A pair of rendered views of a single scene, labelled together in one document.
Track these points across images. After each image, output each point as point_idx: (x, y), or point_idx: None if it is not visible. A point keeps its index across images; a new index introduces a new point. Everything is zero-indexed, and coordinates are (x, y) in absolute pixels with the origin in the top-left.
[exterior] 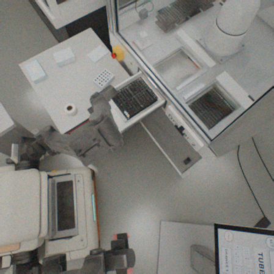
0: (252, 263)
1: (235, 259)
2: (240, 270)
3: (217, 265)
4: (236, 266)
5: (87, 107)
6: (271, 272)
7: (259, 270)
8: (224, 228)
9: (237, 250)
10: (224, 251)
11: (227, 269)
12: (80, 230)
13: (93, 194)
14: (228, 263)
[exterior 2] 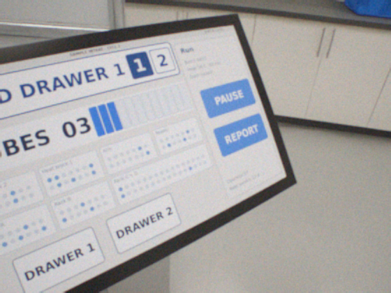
0: (17, 174)
1: (39, 234)
2: (63, 206)
3: (96, 284)
4: (58, 220)
5: None
6: (12, 114)
7: (28, 151)
8: None
9: (5, 235)
10: (37, 280)
11: (87, 248)
12: None
13: None
14: (67, 251)
